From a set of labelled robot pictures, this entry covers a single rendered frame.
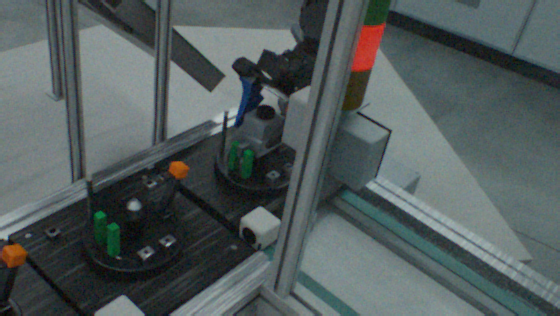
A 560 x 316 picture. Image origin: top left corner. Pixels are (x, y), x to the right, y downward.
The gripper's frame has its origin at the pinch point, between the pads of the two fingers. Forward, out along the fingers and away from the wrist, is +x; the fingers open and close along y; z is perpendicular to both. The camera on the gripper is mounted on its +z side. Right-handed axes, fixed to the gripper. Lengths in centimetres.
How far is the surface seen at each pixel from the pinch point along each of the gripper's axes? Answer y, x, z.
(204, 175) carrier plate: -4.4, 12.7, -2.9
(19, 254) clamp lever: 0.9, 31.1, 27.9
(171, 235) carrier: 3.7, 21.8, 8.1
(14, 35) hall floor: -228, 17, -133
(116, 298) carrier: 6.4, 31.4, 14.5
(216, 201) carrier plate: 1.3, 14.7, -0.9
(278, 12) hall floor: -174, -93, -235
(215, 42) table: -52, -16, -45
